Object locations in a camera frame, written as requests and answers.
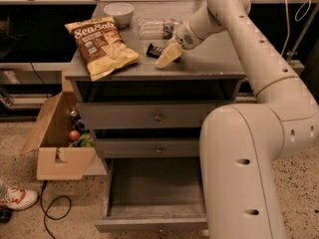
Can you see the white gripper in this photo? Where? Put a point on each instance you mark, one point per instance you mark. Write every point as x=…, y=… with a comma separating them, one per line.
x=185, y=39

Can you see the dark chocolate rxbar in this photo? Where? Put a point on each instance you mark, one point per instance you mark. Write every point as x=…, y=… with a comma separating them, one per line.
x=154, y=51

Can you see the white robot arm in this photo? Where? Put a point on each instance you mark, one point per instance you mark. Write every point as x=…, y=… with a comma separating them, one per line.
x=238, y=142

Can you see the grey wooden drawer cabinet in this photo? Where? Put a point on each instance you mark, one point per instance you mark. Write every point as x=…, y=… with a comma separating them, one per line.
x=209, y=74

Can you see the top grey drawer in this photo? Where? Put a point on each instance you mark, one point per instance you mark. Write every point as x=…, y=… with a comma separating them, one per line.
x=135, y=115

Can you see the middle grey drawer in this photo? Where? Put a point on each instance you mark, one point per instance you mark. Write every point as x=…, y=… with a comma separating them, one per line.
x=147, y=147

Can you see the open bottom grey drawer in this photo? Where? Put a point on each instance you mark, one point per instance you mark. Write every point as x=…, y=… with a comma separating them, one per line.
x=157, y=194

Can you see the clear plastic water bottle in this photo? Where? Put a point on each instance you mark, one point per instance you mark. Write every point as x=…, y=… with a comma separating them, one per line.
x=150, y=28

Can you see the white bowl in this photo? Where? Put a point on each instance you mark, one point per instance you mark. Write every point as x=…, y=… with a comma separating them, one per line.
x=122, y=13

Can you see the sea salt chips bag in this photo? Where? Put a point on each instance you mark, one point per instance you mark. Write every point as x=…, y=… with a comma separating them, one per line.
x=101, y=45

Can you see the dark soda can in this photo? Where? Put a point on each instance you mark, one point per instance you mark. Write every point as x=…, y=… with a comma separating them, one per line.
x=74, y=115

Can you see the blue snack package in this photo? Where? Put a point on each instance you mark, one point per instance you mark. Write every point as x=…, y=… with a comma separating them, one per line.
x=80, y=127

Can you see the green snack bag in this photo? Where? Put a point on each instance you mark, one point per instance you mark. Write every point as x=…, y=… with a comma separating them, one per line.
x=85, y=140

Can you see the red apple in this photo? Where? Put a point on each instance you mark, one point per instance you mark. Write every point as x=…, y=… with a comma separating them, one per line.
x=74, y=135

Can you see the cardboard box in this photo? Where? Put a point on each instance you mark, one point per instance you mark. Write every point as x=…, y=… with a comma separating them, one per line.
x=49, y=136

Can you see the white and red sneaker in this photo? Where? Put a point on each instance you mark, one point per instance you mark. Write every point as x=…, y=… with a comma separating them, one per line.
x=18, y=198

